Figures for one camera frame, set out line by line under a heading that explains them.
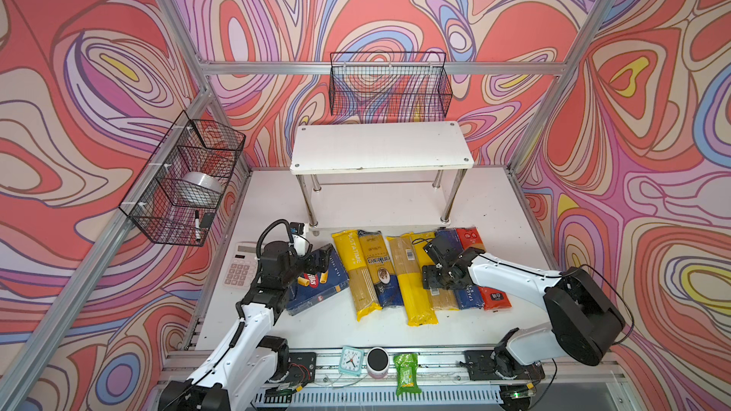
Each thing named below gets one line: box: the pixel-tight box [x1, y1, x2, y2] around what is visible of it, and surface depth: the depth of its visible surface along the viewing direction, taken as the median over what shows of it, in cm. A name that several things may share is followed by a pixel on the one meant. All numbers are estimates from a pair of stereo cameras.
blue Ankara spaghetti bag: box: [357, 230, 405, 309], surface depth 90 cm
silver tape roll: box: [182, 171, 222, 194], surface depth 75 cm
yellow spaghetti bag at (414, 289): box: [386, 234, 439, 327], surface depth 86 cm
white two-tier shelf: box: [289, 120, 475, 230], surface depth 84 cm
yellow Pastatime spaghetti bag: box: [331, 229, 383, 322], surface depth 90 cm
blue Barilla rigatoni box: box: [285, 248, 350, 316], surface depth 84 cm
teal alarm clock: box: [338, 345, 365, 377], surface depth 75 cm
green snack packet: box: [393, 352, 422, 397], surface depth 73 cm
